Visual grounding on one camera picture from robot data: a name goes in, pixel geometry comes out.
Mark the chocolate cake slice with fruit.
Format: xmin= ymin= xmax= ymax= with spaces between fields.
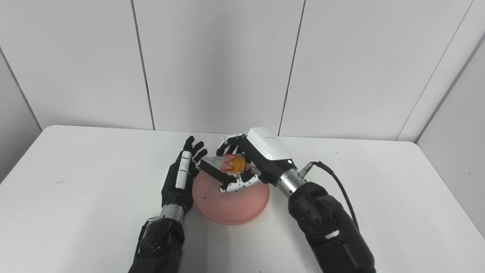
xmin=199 ymin=154 xmax=249 ymax=186

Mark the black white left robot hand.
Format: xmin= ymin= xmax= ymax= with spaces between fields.
xmin=161 ymin=136 xmax=208 ymax=213

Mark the pink round plate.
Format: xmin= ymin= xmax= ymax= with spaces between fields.
xmin=192 ymin=171 xmax=271 ymax=225

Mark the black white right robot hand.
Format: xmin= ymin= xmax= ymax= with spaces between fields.
xmin=216 ymin=127 xmax=298 ymax=193

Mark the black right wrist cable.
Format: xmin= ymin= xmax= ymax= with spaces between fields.
xmin=299 ymin=161 xmax=360 ymax=230

